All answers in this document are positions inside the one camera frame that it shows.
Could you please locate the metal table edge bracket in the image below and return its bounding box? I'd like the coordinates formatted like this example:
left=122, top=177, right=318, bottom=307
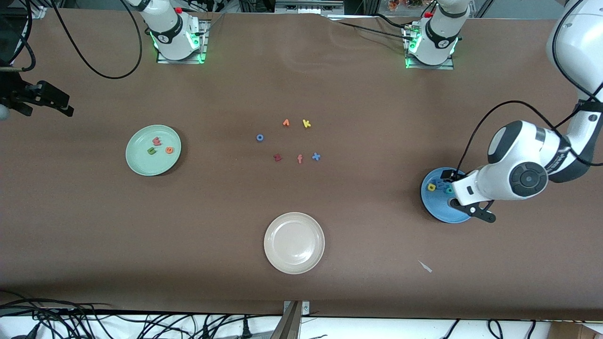
left=269, top=300, right=310, bottom=339

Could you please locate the beige plate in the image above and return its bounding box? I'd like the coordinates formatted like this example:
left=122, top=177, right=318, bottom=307
left=263, top=212, right=326, bottom=275

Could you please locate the aluminium frame profile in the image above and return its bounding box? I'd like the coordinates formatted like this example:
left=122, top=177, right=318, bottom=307
left=13, top=0, right=48, bottom=57

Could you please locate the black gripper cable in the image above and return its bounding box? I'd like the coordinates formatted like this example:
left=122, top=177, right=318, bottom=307
left=0, top=0, right=37, bottom=72

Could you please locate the cardboard box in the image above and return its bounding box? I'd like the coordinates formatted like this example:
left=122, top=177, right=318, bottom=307
left=549, top=322, right=603, bottom=339

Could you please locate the grey metal box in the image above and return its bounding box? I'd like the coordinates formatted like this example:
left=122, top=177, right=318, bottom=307
left=275, top=0, right=345, bottom=15

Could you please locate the black cable on table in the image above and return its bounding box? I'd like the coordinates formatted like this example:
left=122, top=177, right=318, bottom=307
left=330, top=18, right=415, bottom=40

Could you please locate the blue plate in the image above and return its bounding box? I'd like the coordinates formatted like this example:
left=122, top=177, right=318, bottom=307
left=420, top=167, right=476, bottom=224

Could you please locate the long looping black cable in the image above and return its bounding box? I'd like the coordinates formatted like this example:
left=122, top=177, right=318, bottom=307
left=51, top=0, right=143, bottom=80

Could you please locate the table cover sheet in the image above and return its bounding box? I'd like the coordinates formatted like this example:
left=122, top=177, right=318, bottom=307
left=0, top=7, right=603, bottom=321

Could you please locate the pale green plate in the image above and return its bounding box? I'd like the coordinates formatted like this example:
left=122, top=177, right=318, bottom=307
left=125, top=124, right=182, bottom=177

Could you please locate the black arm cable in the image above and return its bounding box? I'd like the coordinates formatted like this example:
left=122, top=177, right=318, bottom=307
left=455, top=0, right=603, bottom=179

